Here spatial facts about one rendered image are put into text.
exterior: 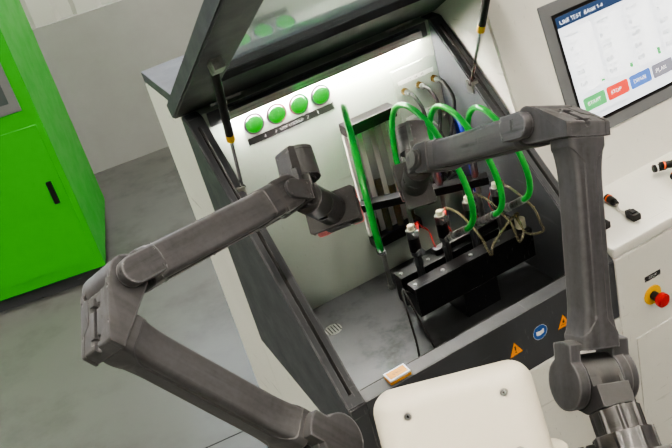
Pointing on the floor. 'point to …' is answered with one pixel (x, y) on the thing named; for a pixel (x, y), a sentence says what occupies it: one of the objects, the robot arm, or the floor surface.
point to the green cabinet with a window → (40, 174)
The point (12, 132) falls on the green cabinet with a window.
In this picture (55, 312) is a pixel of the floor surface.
